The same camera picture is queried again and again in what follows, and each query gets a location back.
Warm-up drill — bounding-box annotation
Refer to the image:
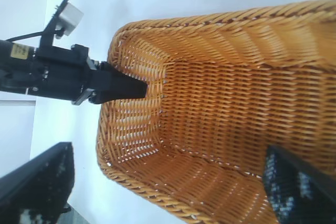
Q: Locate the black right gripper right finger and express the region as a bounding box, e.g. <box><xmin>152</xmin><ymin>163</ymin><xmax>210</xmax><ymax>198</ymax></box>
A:
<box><xmin>263</xmin><ymin>144</ymin><xmax>336</xmax><ymax>224</ymax></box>

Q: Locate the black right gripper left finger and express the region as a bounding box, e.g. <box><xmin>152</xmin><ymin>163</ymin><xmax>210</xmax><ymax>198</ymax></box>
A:
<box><xmin>0</xmin><ymin>141</ymin><xmax>76</xmax><ymax>224</ymax></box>

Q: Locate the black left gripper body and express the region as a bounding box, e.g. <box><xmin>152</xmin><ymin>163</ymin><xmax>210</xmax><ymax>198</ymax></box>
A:
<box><xmin>33</xmin><ymin>43</ymin><xmax>102</xmax><ymax>106</ymax></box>

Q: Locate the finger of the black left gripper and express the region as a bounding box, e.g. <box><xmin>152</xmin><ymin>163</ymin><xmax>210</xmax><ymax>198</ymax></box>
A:
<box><xmin>91</xmin><ymin>61</ymin><xmax>148</xmax><ymax>93</ymax></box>
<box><xmin>90</xmin><ymin>84</ymin><xmax>147</xmax><ymax>105</ymax></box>

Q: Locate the brown woven wicker basket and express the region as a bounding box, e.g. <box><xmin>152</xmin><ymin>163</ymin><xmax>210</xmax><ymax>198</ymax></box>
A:
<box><xmin>96</xmin><ymin>0</ymin><xmax>336</xmax><ymax>224</ymax></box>

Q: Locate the black left camera mount bracket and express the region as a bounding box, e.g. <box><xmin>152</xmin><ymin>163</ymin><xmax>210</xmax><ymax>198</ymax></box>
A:
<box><xmin>38</xmin><ymin>0</ymin><xmax>69</xmax><ymax>50</ymax></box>

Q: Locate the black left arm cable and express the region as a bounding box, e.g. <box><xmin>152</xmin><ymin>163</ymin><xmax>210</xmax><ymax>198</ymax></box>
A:
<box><xmin>6</xmin><ymin>30</ymin><xmax>44</xmax><ymax>43</ymax></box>

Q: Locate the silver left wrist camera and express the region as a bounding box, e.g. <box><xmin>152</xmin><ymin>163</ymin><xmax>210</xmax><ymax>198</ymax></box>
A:
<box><xmin>54</xmin><ymin>0</ymin><xmax>85</xmax><ymax>37</ymax></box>

